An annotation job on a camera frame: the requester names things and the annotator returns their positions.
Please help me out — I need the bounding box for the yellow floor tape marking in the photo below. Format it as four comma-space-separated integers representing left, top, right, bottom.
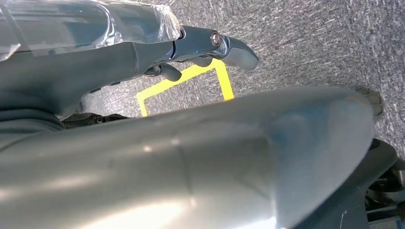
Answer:
136, 58, 235, 118

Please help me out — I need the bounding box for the ribbed grey left arm sleeve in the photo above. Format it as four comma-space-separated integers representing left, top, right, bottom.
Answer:
0, 109, 65, 150

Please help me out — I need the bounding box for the ribbed robot foot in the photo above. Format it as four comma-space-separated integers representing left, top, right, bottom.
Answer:
355, 86, 384, 116

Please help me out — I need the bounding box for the black braided cable sleeve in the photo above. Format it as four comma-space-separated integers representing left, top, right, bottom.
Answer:
62, 113, 129, 130

